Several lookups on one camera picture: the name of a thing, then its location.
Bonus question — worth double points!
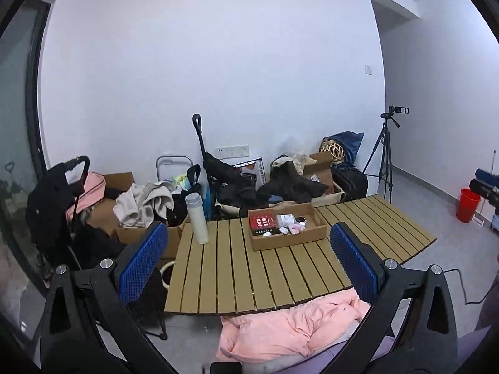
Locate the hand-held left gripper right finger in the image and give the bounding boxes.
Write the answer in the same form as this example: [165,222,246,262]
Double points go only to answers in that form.
[325,222,458,374]

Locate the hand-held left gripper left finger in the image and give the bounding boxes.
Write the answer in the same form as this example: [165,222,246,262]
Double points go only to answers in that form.
[39,221,176,374]

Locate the shallow cardboard box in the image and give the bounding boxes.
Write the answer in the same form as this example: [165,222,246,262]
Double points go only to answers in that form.
[248,202,329,252]

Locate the red plastic bucket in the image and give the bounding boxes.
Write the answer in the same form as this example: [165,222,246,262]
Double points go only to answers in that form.
[456,188,482,223]

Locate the white round bin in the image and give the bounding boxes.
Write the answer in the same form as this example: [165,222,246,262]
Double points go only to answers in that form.
[158,259,178,289]

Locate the beige garment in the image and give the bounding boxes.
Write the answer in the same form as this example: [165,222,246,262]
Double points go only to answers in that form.
[113,181,175,228]

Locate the large open cardboard box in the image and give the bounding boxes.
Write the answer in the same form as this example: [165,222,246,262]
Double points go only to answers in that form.
[86,199,184,260]

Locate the black clothes in box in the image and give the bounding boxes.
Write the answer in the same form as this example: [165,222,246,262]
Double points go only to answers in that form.
[166,191,190,224]

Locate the pile of dark clothes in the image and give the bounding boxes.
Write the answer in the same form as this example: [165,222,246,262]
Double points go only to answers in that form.
[269,187,346,207]

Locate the white thermos bottle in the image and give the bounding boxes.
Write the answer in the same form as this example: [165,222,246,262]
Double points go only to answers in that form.
[185,192,210,245]

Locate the black suitcase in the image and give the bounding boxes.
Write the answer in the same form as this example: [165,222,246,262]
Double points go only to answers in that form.
[331,165,369,203]

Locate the plain cardboard box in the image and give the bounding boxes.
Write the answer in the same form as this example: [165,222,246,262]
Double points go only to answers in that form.
[102,172,135,201]

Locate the pink backpack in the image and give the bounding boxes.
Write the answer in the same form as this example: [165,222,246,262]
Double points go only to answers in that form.
[65,171,107,223]

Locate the labelled cardboard box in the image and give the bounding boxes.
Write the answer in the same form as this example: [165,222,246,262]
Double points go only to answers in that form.
[302,152,336,195]

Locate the red printed box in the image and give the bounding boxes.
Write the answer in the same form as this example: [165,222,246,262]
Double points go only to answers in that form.
[249,214,277,236]

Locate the pink cloth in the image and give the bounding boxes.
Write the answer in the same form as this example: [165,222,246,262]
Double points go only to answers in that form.
[216,290,371,365]

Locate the black jacket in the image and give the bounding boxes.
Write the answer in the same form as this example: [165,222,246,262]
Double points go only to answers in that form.
[257,160,328,203]

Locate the black stroller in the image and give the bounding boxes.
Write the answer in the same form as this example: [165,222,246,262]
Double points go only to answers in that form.
[25,156,125,281]

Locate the beige fur-trimmed cloth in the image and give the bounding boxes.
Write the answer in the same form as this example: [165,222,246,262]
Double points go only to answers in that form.
[271,154,318,176]

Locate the woven rattan ball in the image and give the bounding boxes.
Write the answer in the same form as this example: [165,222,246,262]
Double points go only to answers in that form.
[319,139,346,164]

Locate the black clothes pile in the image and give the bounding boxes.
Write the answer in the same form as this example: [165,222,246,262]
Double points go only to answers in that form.
[203,152,269,219]

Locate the blue bag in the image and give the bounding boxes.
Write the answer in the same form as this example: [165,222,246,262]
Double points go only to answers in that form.
[331,131,365,168]

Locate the white framed picture box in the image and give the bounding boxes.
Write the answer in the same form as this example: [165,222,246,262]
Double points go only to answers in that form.
[234,158,263,185]

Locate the sliding glass door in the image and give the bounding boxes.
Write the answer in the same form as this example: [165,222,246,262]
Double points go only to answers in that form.
[0,0,53,320]

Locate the black power cable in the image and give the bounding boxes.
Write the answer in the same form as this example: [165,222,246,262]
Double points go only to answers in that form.
[444,268,490,305]

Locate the black camera tripod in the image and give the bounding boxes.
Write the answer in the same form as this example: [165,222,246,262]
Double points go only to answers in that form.
[362,119,400,203]

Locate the black video camera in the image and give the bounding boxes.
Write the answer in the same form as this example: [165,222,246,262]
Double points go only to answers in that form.
[381,105,409,119]

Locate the white metal frame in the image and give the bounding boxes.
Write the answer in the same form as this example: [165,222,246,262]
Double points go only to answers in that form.
[156,155,193,184]

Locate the white wall socket strip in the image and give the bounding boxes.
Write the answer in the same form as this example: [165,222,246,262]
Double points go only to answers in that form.
[214,145,250,159]

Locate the black telescopic cart handle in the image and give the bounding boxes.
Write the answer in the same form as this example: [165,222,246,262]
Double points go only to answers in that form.
[192,114,209,164]

